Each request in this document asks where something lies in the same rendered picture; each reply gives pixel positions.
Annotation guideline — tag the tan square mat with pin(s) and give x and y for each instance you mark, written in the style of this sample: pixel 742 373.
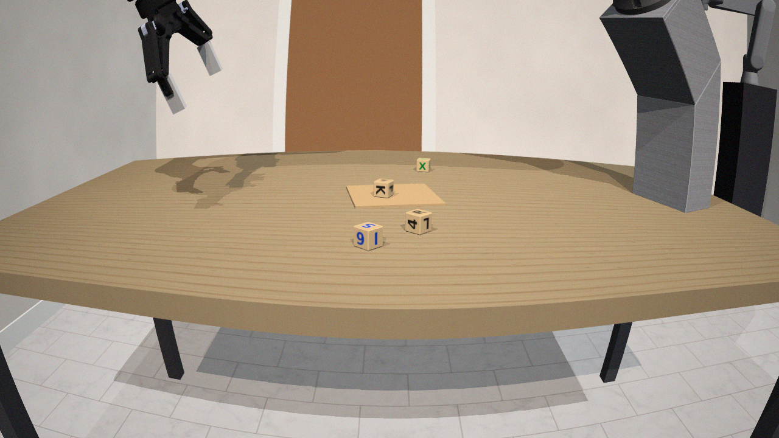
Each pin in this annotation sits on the tan square mat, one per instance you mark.
pixel 405 195

